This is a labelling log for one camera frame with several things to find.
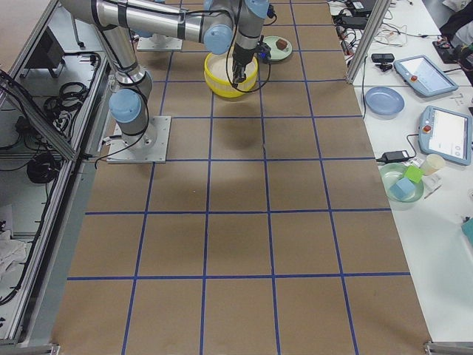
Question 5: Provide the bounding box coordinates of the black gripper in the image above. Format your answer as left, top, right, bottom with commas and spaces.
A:
232, 40, 270, 88

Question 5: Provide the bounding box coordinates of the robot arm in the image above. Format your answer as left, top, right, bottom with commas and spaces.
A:
62, 1, 269, 152

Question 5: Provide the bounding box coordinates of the green plate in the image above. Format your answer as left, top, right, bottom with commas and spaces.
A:
263, 35, 293, 62

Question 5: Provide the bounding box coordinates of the brown bun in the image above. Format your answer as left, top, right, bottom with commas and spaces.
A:
275, 38, 288, 50

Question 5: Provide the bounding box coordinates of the black webcam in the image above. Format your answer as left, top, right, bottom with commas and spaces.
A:
371, 53, 395, 72

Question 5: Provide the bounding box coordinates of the blue plate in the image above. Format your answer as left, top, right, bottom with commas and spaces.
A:
364, 87, 405, 119

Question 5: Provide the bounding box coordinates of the far teach pendant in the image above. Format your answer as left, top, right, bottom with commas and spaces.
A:
393, 55, 458, 97

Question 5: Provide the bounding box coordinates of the teach pendant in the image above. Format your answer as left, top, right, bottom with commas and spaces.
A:
393, 55, 458, 97
418, 106, 472, 166

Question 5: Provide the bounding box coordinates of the black power brick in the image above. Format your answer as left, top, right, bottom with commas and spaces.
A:
376, 150, 411, 164

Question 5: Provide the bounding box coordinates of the green bowl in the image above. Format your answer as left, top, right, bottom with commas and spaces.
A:
379, 163, 424, 203

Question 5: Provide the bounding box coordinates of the blue foam cube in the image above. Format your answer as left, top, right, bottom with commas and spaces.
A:
388, 177, 416, 201

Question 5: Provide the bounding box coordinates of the green foam cube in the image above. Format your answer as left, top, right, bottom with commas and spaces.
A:
404, 165, 423, 183

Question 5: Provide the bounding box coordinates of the near teach pendant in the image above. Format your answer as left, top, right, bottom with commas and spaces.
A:
418, 106, 472, 166

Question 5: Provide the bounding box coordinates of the paper cup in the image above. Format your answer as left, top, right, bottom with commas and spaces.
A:
421, 154, 446, 175

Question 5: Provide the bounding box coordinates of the black braided cable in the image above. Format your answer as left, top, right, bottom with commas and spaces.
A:
239, 10, 278, 94

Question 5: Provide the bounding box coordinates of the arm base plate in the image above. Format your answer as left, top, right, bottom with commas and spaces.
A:
137, 34, 183, 52
106, 116, 171, 163

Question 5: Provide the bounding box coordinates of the aluminium frame post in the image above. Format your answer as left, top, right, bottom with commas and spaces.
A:
346, 0, 390, 84

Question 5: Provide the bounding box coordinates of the aluminium frame rail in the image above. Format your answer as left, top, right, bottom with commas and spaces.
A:
1, 1, 110, 354

